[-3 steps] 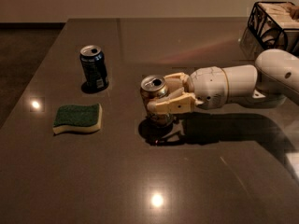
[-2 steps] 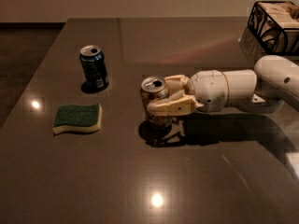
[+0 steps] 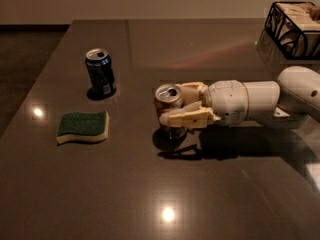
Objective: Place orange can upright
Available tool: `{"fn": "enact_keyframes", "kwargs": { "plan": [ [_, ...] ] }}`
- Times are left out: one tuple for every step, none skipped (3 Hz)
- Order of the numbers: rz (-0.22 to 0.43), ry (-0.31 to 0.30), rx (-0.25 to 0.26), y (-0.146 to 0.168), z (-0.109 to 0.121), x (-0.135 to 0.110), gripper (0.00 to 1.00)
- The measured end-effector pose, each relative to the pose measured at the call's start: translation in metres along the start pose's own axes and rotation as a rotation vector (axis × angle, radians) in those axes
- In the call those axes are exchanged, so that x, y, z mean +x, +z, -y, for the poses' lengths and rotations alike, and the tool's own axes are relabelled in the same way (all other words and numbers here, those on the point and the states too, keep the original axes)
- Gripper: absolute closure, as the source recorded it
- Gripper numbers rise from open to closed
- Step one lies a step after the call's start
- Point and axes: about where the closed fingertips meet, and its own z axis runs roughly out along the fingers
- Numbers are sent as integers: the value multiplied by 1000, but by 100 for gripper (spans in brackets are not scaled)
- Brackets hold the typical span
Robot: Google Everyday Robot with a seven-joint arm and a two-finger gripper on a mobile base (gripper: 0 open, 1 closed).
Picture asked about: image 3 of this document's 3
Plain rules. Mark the black wire basket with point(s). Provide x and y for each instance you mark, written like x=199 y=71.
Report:
x=273 y=26

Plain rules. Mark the blue soda can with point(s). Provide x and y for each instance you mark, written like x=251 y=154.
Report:
x=99 y=66

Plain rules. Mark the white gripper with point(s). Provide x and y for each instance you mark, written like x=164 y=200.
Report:
x=227 y=101

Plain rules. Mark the white napkins in basket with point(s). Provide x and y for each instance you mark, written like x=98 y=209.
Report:
x=300 y=33

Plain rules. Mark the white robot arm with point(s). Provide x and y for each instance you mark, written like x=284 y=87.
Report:
x=286 y=102

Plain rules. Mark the green and yellow sponge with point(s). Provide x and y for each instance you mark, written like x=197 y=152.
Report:
x=83 y=127

